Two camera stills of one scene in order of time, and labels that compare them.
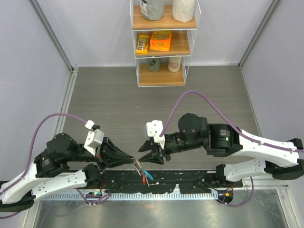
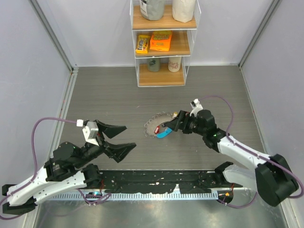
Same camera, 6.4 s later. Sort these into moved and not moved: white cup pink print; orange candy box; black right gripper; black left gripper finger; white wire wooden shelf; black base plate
Moved: black right gripper; black left gripper finger
Not moved: white cup pink print; white wire wooden shelf; orange candy box; black base plate
